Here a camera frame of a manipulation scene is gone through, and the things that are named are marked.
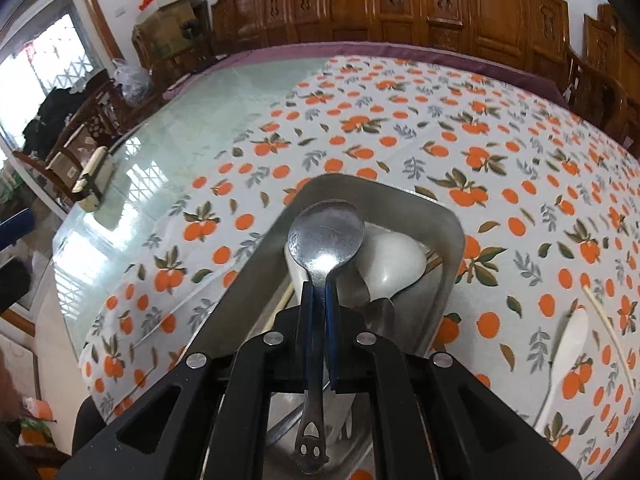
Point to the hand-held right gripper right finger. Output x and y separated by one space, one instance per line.
334 350

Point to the stack of cardboard boxes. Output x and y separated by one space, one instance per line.
170 15

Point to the grey metal tray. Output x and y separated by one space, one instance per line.
400 205

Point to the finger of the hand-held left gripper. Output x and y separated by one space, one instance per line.
12 282
17 227

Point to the row of carved wooden chairs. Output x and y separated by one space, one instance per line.
400 0

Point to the small white plastic spoon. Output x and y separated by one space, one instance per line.
295 272

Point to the metal fork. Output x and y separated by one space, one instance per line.
356 287

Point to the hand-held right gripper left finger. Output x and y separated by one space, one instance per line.
304 340

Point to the window with metal grille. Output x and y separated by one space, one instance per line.
50 65

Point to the white plastic ladle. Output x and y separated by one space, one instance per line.
395 260

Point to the light wooden chopstick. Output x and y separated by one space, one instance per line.
284 302
610 332

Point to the metal spoon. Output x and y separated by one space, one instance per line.
325 235
381 315

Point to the white flat plastic spoon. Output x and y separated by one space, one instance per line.
567 350

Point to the black clothing pile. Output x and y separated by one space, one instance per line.
52 120

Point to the orange fruit print tablecloth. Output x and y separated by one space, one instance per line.
450 135

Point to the clear plastic bag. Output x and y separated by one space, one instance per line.
131 82

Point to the dark wooden chair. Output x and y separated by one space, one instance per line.
90 130

